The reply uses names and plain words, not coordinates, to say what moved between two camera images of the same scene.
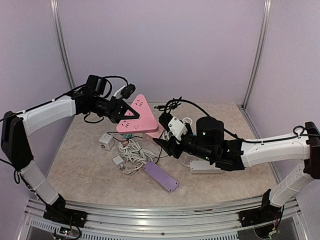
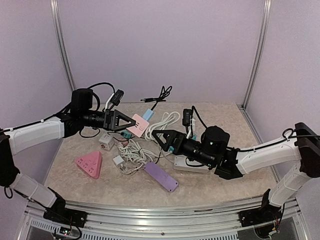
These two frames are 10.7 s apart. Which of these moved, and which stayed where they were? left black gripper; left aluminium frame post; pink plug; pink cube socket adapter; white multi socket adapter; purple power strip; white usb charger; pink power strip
Moved: left black gripper; pink cube socket adapter; pink power strip
Stayed: left aluminium frame post; purple power strip; pink plug; white multi socket adapter; white usb charger
